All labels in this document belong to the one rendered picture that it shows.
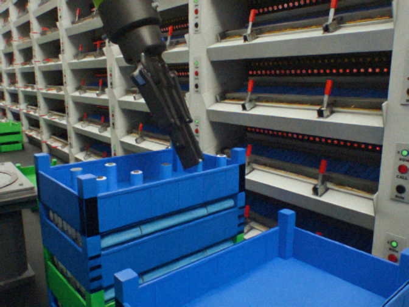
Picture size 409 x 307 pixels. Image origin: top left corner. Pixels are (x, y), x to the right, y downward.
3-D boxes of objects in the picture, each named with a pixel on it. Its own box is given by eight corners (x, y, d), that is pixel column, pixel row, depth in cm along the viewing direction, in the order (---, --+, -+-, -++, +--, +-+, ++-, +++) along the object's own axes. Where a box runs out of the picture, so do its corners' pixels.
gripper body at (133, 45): (133, 47, 65) (153, 94, 66) (106, 42, 58) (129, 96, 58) (167, 27, 63) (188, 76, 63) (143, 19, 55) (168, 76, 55)
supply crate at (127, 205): (86, 239, 46) (82, 179, 44) (37, 200, 61) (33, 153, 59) (245, 192, 65) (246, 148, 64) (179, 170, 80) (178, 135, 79)
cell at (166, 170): (157, 164, 57) (159, 203, 58) (164, 165, 56) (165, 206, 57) (167, 162, 58) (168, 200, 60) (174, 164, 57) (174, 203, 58)
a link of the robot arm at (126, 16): (135, -23, 53) (162, -9, 62) (78, 16, 58) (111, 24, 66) (151, 15, 54) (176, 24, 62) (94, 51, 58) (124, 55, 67)
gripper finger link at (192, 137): (173, 130, 62) (174, 129, 63) (189, 167, 63) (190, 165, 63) (187, 123, 61) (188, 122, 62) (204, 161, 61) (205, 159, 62)
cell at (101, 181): (99, 224, 50) (96, 179, 48) (94, 220, 51) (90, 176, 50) (111, 220, 51) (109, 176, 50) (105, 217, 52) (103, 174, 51)
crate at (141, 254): (90, 295, 48) (86, 239, 46) (42, 243, 63) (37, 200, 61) (244, 232, 67) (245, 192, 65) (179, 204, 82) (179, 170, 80)
